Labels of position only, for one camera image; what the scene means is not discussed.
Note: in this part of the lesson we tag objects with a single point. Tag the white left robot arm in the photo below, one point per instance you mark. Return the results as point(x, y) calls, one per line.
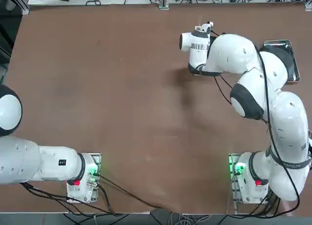
point(19, 161)

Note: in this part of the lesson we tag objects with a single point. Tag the aluminium profile post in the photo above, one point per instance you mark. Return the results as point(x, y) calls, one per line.
point(163, 0)

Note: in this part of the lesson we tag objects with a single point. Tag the clear glass stirring rod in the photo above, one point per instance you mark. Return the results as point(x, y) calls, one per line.
point(200, 20)

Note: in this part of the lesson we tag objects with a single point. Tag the stainless steel tray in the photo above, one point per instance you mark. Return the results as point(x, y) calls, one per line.
point(293, 64)

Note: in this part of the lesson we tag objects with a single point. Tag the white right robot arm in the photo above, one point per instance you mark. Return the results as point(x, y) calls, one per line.
point(231, 54)

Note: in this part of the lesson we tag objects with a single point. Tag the aluminium corner rail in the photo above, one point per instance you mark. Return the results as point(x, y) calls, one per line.
point(25, 10)

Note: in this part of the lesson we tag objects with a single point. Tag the white test tube rack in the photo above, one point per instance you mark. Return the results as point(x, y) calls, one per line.
point(197, 28)

